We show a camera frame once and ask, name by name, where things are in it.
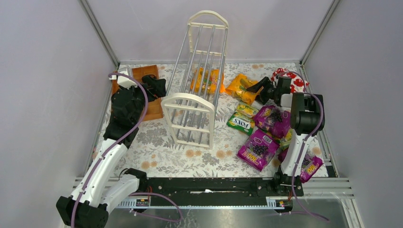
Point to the brown wooden compartment tray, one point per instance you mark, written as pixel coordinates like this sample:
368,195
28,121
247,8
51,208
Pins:
154,110

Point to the floral table mat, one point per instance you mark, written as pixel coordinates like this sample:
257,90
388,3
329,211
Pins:
154,151

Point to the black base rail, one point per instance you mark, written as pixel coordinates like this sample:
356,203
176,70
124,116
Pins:
216,192

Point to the green Fox's candy bag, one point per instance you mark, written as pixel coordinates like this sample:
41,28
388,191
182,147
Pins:
242,123

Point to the purple grape candy bag right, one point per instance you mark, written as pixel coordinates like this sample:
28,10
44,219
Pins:
309,166

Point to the red white heart bag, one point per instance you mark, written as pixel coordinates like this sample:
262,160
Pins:
297,82

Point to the orange candy bag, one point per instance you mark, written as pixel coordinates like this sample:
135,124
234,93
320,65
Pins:
238,89
209,78

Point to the purple grape candy bag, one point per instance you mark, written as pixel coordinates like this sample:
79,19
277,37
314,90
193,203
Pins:
258,150
273,120
309,166

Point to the purple grape candy bag upper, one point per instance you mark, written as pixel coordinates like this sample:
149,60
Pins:
273,120

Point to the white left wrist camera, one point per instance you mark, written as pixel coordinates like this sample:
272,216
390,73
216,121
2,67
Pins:
123,81

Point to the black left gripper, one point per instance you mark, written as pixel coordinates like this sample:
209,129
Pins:
149,87

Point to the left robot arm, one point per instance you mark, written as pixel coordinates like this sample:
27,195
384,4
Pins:
90,203

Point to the purple grape candy bag front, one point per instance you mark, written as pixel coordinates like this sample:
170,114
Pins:
258,150

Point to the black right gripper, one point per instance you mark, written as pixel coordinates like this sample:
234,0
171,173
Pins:
268,89

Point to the cream and metal shelf rack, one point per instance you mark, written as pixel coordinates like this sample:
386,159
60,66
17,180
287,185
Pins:
190,116

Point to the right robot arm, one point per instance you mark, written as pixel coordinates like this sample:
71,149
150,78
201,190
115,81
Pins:
307,119

